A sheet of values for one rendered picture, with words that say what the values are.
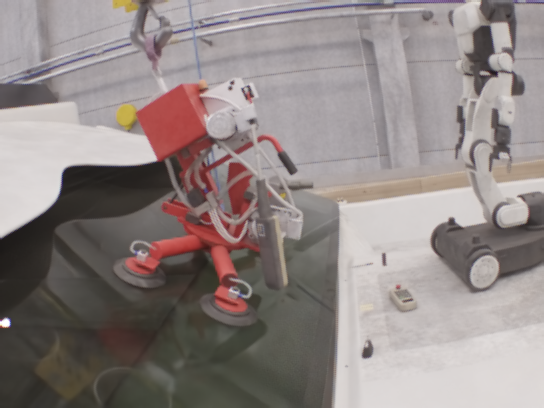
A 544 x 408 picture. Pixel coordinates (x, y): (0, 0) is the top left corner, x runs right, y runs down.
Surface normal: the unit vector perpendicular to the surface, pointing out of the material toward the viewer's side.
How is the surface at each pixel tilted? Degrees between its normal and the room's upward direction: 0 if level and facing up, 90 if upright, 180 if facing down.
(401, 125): 90
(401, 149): 90
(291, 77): 90
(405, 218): 90
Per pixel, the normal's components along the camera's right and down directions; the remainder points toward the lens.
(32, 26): -0.11, 0.22
